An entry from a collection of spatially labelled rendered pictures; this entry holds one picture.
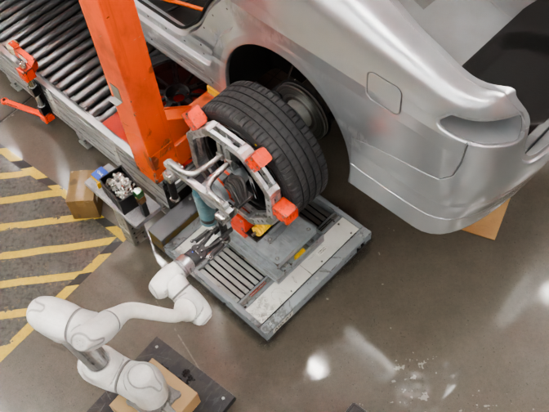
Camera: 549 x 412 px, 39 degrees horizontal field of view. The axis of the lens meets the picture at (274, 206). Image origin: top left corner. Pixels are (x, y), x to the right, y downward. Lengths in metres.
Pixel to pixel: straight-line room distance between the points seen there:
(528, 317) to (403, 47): 1.85
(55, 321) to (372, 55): 1.49
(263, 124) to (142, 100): 0.60
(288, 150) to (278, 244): 0.87
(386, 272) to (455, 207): 1.07
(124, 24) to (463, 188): 1.51
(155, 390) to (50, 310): 0.68
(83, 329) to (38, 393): 1.42
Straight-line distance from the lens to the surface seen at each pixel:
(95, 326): 2.79
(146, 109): 3.59
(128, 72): 3.40
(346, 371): 3.94
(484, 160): 2.97
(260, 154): 3.19
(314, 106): 3.59
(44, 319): 2.87
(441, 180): 3.09
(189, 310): 3.19
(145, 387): 3.29
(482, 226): 4.41
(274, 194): 3.31
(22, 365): 4.26
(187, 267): 3.27
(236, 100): 3.39
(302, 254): 4.06
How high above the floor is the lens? 3.64
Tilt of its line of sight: 55 degrees down
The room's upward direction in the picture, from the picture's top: 7 degrees counter-clockwise
